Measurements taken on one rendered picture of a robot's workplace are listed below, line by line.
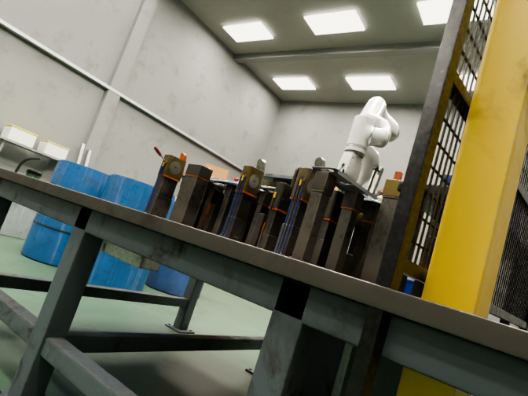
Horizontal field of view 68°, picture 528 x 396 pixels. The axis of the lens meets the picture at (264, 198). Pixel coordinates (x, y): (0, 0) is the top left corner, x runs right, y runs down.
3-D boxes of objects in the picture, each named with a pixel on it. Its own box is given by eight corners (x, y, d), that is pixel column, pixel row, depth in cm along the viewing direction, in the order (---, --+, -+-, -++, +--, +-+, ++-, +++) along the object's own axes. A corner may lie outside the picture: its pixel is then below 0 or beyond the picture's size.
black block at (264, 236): (248, 249, 155) (271, 179, 159) (264, 254, 161) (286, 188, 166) (257, 252, 151) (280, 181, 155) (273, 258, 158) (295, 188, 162)
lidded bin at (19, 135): (24, 147, 728) (30, 134, 731) (34, 148, 705) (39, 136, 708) (-2, 137, 691) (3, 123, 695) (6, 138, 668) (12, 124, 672)
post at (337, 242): (320, 271, 130) (345, 189, 134) (329, 273, 134) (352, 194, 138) (333, 275, 127) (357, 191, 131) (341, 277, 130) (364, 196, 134)
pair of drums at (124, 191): (83, 261, 458) (115, 181, 473) (155, 298, 377) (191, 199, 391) (8, 247, 392) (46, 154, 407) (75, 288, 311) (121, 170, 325)
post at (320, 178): (288, 259, 118) (316, 170, 122) (298, 263, 121) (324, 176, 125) (301, 263, 114) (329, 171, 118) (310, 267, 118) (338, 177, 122)
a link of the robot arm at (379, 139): (396, 126, 179) (385, 154, 156) (361, 119, 184) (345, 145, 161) (400, 108, 174) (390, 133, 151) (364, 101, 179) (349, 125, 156)
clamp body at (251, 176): (212, 237, 169) (238, 162, 174) (232, 244, 177) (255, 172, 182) (221, 240, 164) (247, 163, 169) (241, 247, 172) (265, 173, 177)
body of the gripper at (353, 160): (353, 157, 165) (345, 181, 163) (340, 147, 158) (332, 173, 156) (368, 158, 159) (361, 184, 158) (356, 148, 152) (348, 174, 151)
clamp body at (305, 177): (264, 254, 142) (293, 164, 147) (284, 261, 150) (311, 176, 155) (277, 258, 137) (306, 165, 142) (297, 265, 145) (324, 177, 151)
